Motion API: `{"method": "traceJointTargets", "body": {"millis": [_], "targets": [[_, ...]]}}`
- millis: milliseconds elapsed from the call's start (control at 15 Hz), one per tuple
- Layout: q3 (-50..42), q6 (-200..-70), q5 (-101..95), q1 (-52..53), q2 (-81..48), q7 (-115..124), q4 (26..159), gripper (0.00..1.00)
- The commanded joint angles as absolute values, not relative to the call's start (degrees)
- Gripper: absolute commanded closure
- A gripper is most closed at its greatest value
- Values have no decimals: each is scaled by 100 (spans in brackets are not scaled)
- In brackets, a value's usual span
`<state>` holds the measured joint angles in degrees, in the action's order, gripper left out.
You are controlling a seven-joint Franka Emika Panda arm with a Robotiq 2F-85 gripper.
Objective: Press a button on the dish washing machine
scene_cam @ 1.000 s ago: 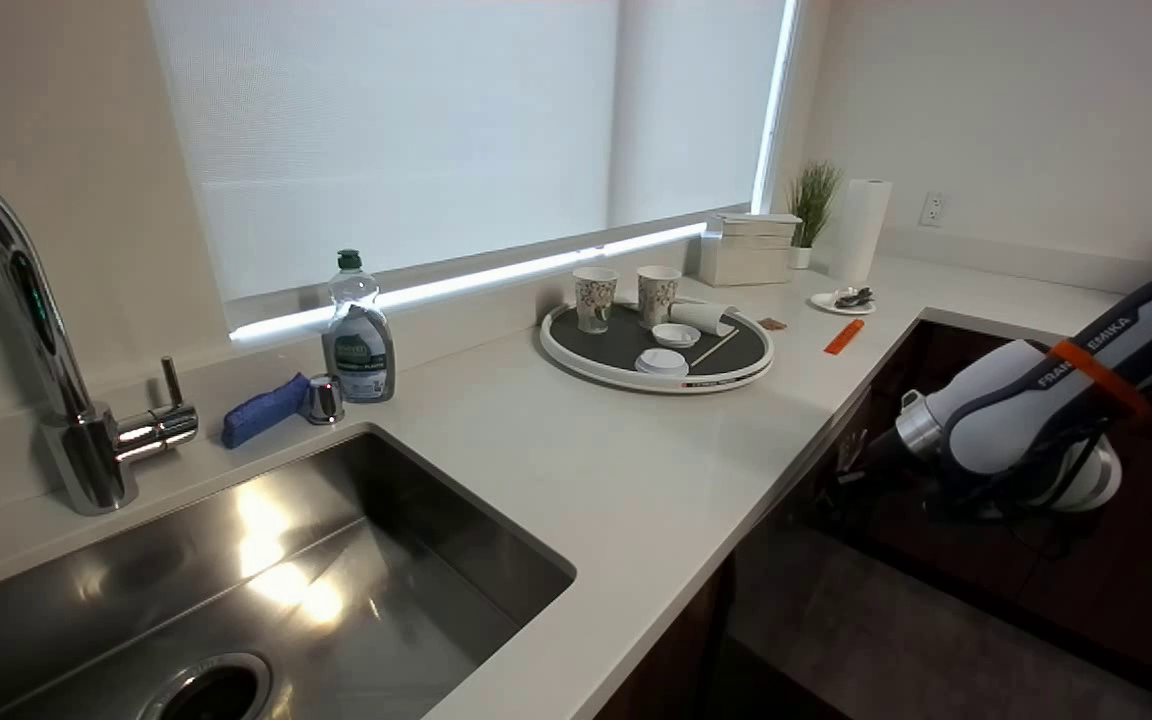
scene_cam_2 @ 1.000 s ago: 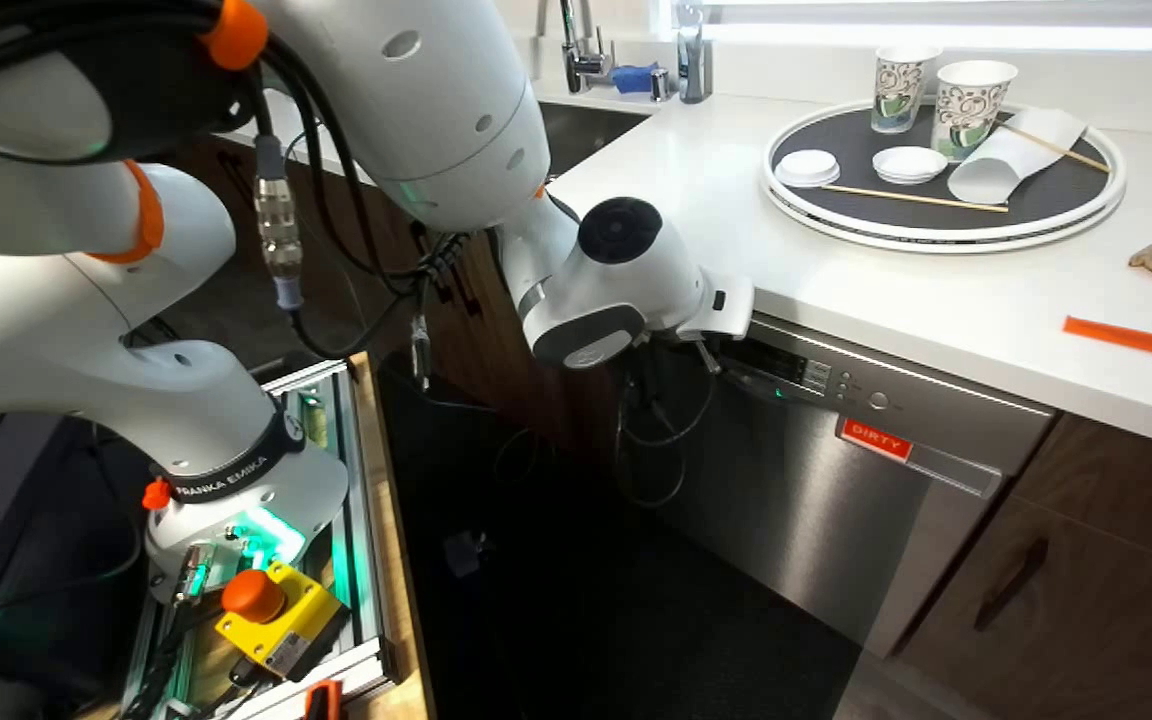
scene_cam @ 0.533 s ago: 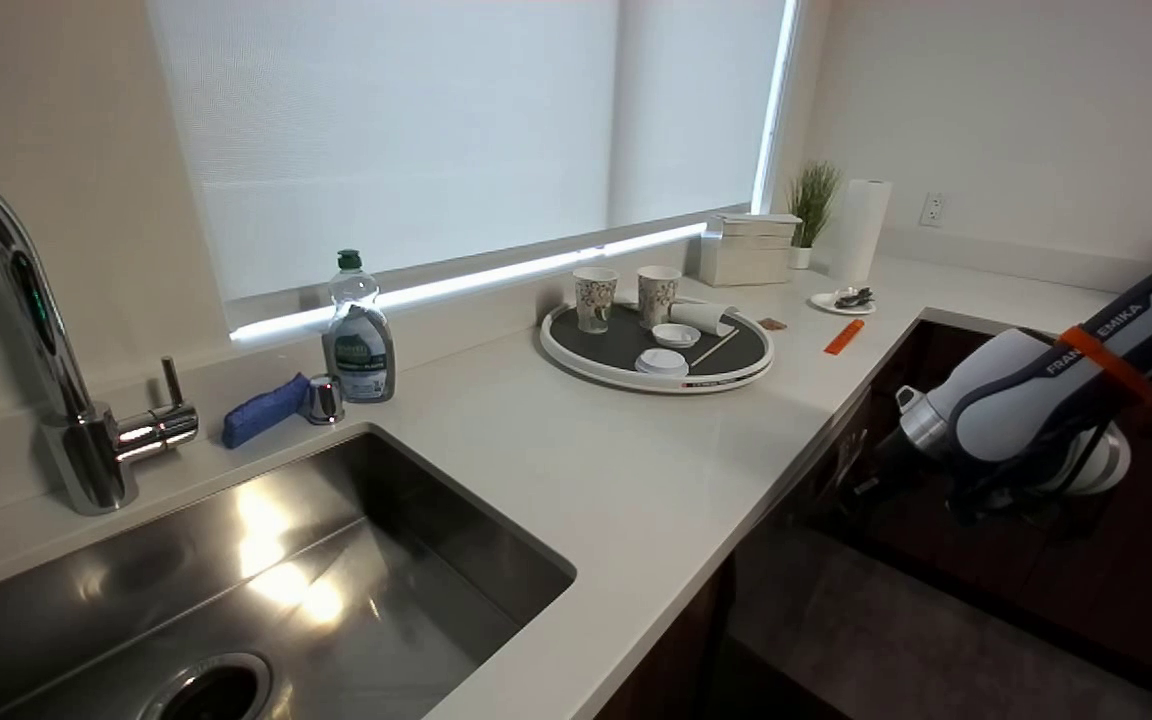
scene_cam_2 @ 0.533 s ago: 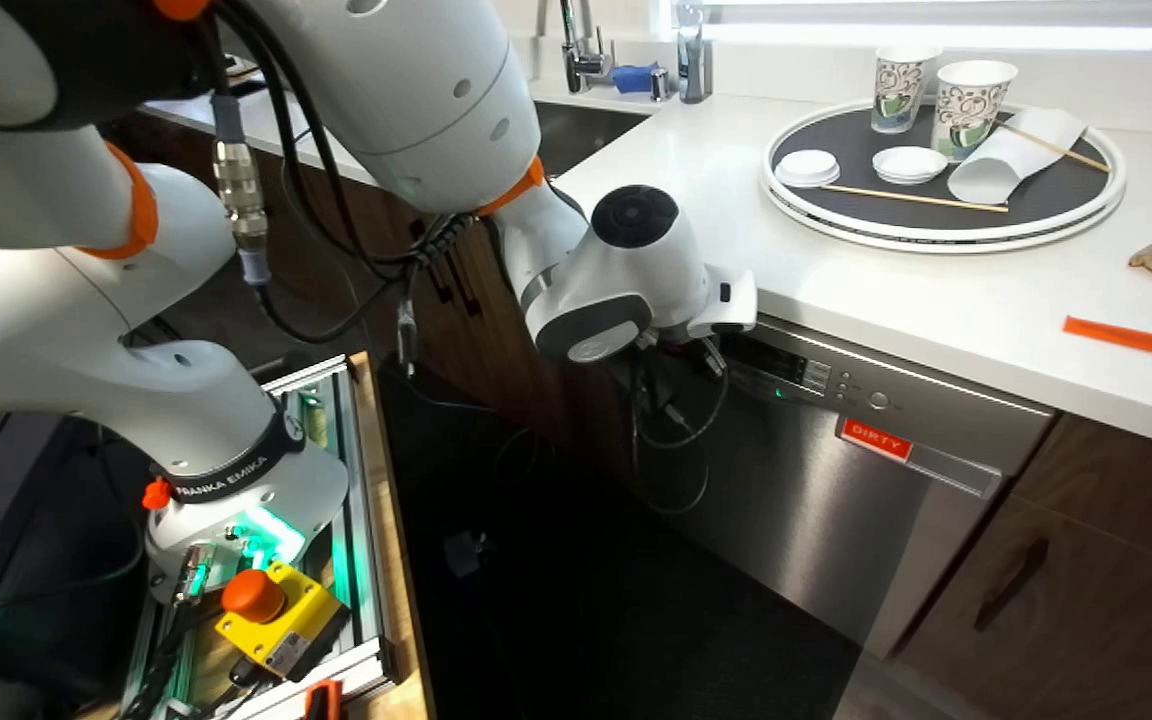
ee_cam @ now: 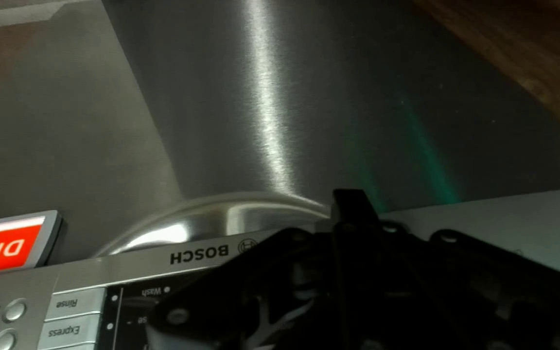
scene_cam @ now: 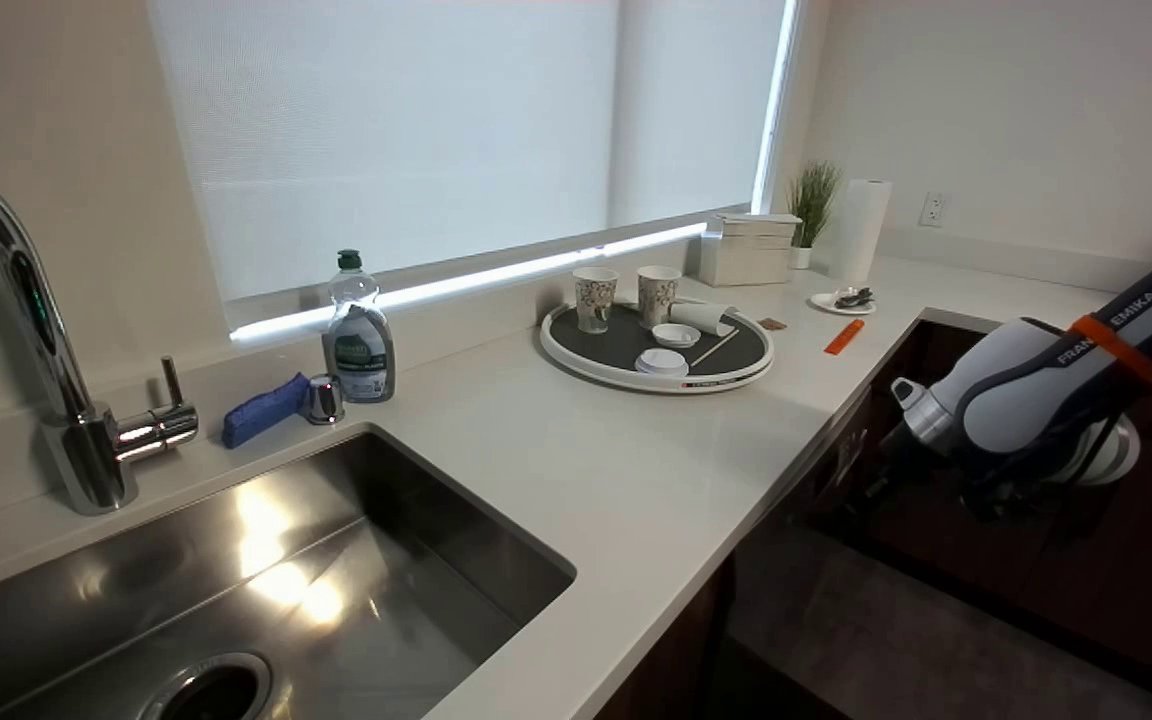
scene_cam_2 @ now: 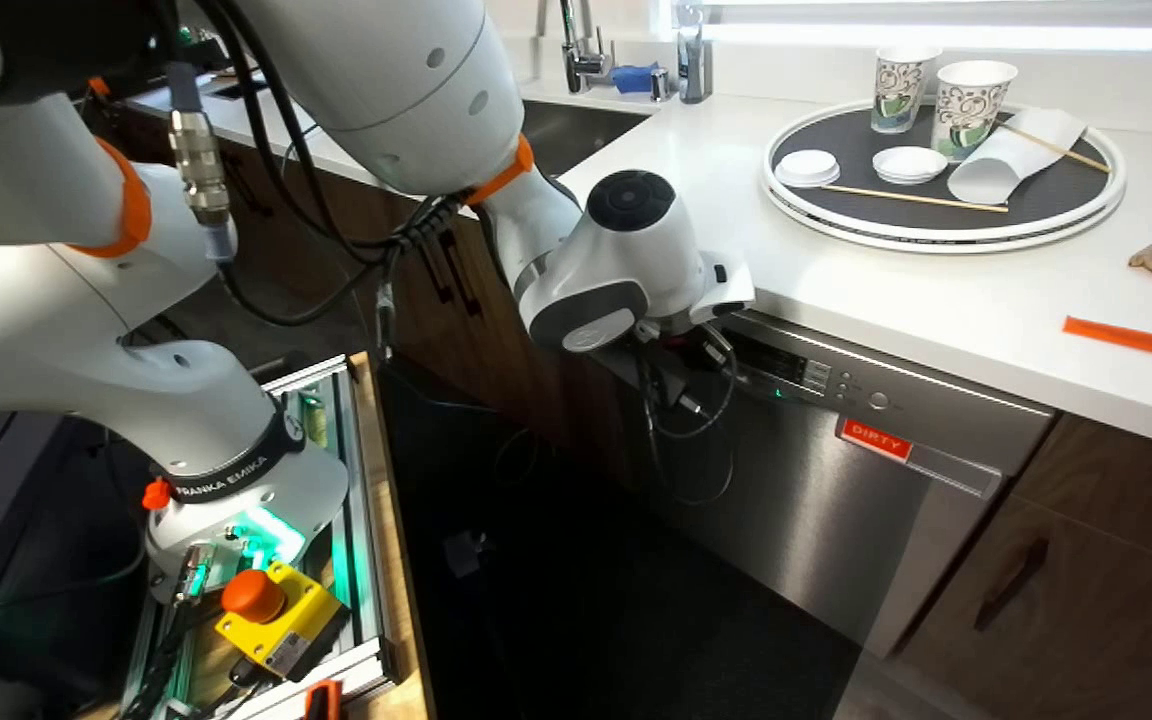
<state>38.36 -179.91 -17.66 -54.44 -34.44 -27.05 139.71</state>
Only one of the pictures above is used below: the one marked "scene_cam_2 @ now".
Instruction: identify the black cabinet handle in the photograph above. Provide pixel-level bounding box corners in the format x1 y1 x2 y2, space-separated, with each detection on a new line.
970 531 1051 637
410 231 454 303
439 238 483 322

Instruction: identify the grey soap dispenser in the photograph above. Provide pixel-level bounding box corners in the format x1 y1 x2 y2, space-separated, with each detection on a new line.
671 5 715 107

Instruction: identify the red dirty magnet sign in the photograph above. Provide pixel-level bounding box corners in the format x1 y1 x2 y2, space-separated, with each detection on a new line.
837 415 916 467

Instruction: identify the yellow emergency stop box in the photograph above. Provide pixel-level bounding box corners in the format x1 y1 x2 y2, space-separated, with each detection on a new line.
210 559 349 684

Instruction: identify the orange ruler strip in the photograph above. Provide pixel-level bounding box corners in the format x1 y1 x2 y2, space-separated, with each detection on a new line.
1058 314 1152 374

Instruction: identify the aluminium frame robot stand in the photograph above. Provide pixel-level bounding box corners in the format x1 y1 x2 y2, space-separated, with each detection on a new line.
119 351 439 720

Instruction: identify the stainless steel dishwasher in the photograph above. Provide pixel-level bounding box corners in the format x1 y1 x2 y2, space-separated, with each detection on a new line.
594 284 1054 658

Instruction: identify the wooden chopstick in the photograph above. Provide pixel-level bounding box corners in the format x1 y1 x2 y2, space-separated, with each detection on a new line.
999 116 1112 177
823 180 1013 215

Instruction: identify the small white bowl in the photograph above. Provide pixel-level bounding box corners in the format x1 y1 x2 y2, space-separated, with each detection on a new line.
867 144 956 194

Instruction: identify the small flat white dish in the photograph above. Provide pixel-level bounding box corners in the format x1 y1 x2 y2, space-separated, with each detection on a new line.
771 144 845 194

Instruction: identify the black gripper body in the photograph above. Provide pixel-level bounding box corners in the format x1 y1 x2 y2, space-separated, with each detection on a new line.
639 318 729 406

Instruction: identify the rolled white paper sheet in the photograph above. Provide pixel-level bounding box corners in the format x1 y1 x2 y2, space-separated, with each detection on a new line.
943 107 1092 207

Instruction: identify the patterned ceramic cup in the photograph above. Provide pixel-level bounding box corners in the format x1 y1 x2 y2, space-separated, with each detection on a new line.
867 46 943 140

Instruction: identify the brown wooden cabinet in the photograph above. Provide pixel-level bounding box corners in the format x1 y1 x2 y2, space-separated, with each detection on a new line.
221 131 606 445
887 413 1152 720

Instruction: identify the chrome kitchen faucet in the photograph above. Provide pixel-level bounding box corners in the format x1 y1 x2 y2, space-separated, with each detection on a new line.
555 0 618 98

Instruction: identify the white ceramic cup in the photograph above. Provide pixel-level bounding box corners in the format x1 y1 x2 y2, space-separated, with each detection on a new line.
928 58 1023 169

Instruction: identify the round black white-rimmed tray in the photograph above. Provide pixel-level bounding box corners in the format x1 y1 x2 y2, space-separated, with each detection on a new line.
759 101 1126 256

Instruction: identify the blue sponge holder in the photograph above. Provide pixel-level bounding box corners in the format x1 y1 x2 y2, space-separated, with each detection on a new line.
606 61 668 101

